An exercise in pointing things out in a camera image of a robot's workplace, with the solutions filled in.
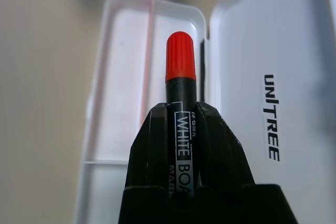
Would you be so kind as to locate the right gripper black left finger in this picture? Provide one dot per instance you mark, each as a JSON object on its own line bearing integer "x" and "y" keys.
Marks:
{"x": 149, "y": 155}

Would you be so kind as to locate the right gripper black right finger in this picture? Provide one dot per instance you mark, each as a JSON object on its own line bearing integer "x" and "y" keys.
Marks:
{"x": 223, "y": 155}

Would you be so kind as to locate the red black whiteboard marker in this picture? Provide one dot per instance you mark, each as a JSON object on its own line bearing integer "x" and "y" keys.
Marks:
{"x": 181, "y": 58}

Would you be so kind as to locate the white plastic pencil case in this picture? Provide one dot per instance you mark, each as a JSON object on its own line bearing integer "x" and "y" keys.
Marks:
{"x": 288, "y": 77}

